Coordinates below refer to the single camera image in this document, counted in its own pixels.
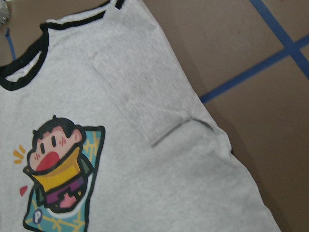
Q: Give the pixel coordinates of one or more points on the grey cartoon print t-shirt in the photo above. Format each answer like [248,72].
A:
[100,131]

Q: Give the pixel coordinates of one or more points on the blue tape line lengthwise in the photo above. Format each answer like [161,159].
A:
[292,48]

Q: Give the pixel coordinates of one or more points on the blue tape line crosswise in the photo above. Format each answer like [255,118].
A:
[273,59]

